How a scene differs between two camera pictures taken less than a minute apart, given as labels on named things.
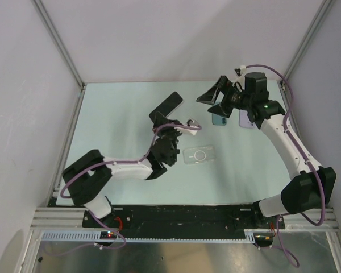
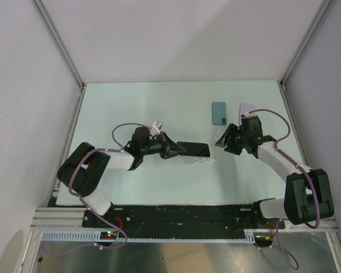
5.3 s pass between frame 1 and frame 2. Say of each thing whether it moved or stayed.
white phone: moved
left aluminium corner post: stayed
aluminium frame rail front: stayed
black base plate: stayed
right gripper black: moved
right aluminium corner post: stayed
